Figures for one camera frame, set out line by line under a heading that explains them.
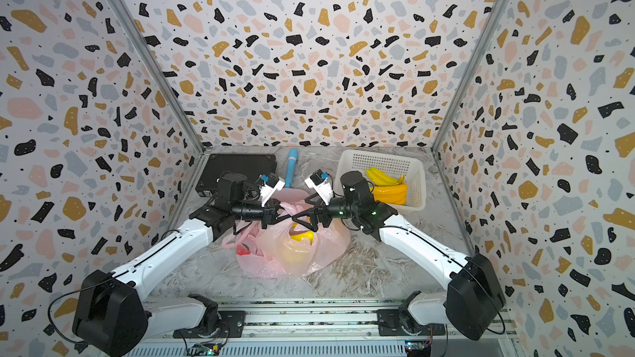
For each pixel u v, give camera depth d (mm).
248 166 1162
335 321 758
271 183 674
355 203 594
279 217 718
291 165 1127
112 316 393
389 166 1094
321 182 639
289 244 778
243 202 670
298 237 794
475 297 408
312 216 627
